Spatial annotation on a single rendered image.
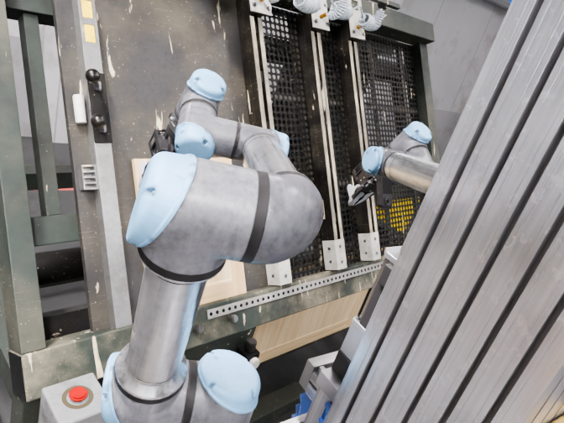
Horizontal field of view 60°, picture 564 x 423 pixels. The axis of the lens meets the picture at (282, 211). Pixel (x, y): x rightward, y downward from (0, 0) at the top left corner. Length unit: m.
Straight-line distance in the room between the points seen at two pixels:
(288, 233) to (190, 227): 0.11
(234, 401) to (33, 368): 0.68
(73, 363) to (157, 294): 0.81
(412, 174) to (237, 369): 0.61
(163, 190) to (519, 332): 0.44
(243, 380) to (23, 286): 0.69
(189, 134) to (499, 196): 0.54
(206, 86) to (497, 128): 0.57
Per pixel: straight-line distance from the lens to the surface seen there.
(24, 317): 1.39
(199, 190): 0.54
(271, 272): 1.82
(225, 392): 0.86
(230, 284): 1.72
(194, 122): 0.93
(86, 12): 1.59
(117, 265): 1.48
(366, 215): 2.22
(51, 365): 1.43
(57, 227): 1.49
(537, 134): 0.62
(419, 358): 0.74
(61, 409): 1.25
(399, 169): 1.23
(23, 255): 1.38
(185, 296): 0.65
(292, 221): 0.56
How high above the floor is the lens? 1.87
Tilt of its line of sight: 24 degrees down
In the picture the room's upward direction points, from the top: 18 degrees clockwise
